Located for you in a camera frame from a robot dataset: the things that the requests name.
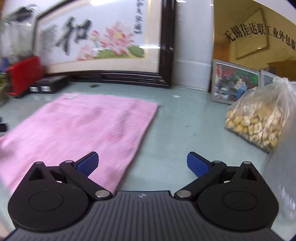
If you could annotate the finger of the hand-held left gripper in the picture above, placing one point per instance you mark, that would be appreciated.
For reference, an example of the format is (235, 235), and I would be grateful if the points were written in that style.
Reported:
(2, 127)

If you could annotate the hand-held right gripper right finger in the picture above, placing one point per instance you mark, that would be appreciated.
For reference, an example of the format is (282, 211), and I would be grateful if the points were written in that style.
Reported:
(196, 165)

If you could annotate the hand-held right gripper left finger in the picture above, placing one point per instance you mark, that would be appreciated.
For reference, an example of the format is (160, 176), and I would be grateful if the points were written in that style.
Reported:
(89, 163)

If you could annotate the pink towel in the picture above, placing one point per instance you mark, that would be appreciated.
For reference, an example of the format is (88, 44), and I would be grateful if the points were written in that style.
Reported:
(76, 129)

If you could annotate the black box with barcode label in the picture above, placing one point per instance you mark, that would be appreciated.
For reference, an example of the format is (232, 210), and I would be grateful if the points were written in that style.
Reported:
(38, 86)
(54, 84)

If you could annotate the red appliance base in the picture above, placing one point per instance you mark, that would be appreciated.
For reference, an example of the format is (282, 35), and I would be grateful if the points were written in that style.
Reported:
(25, 76)

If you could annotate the clear bag of nuts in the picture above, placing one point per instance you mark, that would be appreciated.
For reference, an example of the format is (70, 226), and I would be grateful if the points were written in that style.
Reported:
(256, 120)

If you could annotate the white plastic bag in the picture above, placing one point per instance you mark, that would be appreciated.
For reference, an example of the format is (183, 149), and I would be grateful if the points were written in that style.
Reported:
(282, 176)

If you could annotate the silver framed photo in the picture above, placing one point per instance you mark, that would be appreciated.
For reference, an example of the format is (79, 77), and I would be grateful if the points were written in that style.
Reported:
(268, 77)
(231, 81)

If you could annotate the clear plastic jar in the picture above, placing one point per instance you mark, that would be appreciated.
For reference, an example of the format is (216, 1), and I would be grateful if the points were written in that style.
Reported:
(17, 32)

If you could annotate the framed lotus cross-stitch picture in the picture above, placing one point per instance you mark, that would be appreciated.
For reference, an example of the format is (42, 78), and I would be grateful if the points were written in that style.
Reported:
(99, 39)

